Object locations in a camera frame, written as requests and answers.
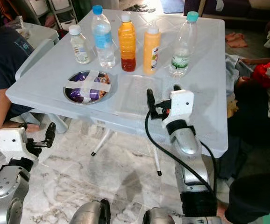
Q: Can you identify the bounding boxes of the clear plastic container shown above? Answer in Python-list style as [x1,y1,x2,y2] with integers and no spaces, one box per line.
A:
[115,75,160,118]

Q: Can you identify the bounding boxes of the white plastic folding table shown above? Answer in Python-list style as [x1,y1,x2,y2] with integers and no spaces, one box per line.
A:
[6,8,229,177]

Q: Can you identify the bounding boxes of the clear bottle teal cap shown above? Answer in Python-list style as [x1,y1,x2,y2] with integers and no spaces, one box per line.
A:
[169,11,199,77]

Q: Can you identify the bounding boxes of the round steel plate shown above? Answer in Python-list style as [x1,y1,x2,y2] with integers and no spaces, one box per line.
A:
[63,70,111,105]

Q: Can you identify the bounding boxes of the yellow juice bottle white cap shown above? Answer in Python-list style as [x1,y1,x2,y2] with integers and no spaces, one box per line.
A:
[143,25,162,75]

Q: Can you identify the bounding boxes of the purple snack packet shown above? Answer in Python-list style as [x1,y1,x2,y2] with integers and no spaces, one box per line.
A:
[69,73,107,103]

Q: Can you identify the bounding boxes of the white tape strip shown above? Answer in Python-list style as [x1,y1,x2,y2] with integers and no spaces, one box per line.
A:
[83,71,100,103]
[65,79,111,93]

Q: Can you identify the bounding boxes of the dark orange drink bottle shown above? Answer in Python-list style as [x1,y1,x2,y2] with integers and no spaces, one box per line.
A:
[118,13,136,72]

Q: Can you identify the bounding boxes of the grey plastic chair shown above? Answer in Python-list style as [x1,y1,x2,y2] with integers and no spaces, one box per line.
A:
[15,38,55,82]

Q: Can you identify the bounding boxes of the orange cloth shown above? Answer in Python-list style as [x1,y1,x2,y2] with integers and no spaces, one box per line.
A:
[225,32,249,48]

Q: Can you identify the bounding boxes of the water bottle blue cap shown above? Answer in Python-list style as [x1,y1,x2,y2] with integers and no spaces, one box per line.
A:
[91,5,116,70]

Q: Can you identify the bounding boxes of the blue floor mat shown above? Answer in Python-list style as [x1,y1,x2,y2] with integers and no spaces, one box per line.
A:
[161,0,185,14]

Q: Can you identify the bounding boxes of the person in dark blue shirt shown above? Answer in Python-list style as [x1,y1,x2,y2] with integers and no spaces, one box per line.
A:
[0,0,35,133]

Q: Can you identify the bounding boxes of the silver robot left leg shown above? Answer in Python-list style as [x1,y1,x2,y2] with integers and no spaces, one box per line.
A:
[70,199,111,224]

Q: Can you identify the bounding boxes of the silver robot leg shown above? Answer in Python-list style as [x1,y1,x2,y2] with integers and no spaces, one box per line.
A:
[70,199,111,224]
[142,208,182,224]

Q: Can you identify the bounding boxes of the small clear bottle white cap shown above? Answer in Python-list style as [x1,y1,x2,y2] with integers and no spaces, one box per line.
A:
[69,24,91,65]

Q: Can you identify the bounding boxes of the person in red shirt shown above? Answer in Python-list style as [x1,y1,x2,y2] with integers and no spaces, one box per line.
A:
[235,51,270,89]

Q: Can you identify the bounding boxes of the silver robot right leg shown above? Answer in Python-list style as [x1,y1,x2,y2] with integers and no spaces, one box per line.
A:
[142,208,182,224]

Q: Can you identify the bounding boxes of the white plastic drawer unit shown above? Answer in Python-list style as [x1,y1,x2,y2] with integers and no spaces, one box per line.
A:
[23,0,75,33]

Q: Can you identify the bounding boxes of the person in black clothes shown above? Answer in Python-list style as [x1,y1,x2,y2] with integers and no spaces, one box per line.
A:
[217,86,270,224]

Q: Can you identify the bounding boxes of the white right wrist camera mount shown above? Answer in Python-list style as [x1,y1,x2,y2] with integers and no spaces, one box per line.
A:
[163,90,195,123]

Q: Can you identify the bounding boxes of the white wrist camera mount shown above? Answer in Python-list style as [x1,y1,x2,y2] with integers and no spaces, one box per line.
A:
[0,127,28,161]
[163,90,195,123]

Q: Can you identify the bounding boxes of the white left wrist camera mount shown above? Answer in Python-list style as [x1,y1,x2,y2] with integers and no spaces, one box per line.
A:
[0,127,28,161]

